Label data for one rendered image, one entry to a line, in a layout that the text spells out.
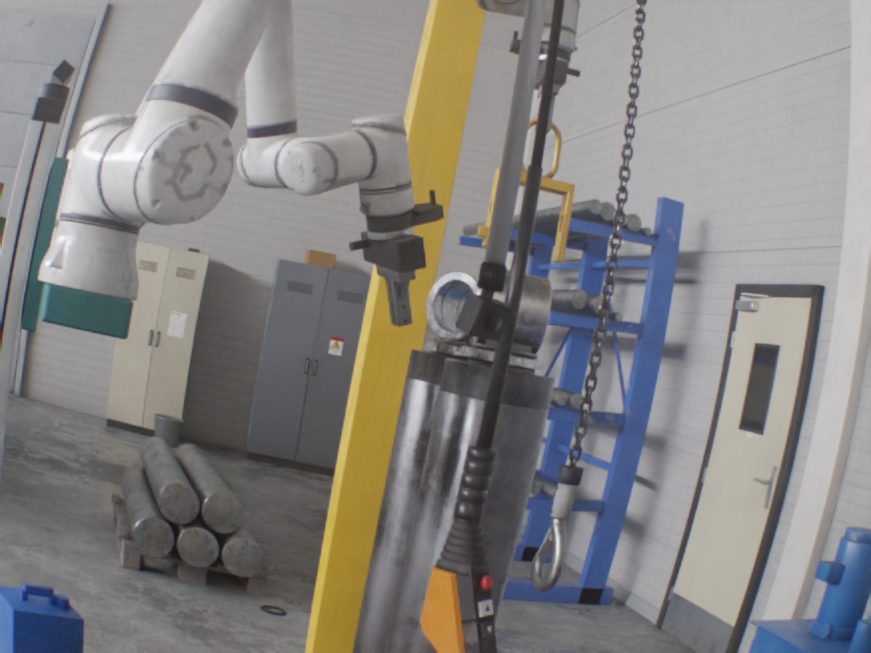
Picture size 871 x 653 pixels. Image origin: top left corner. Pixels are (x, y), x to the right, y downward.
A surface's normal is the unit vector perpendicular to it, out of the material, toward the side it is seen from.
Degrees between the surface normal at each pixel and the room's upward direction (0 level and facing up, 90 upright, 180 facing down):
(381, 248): 113
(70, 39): 90
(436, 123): 90
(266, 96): 105
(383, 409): 90
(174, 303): 90
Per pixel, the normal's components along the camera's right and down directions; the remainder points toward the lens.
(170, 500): 0.29, 0.04
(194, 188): 0.65, 0.35
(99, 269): 0.45, -0.26
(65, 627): 0.61, 0.11
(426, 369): -0.62, -0.13
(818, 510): -0.96, -0.19
